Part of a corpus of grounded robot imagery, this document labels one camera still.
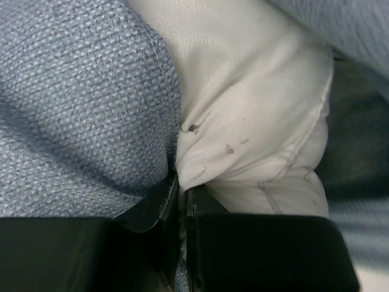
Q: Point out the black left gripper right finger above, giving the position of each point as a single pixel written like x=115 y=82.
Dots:
x=247 y=252

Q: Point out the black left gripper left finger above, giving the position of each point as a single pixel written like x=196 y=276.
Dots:
x=137 y=251

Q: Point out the blue-grey pillowcase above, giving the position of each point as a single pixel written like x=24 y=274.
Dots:
x=91 y=115

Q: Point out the white pillow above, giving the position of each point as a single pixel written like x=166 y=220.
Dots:
x=255 y=87

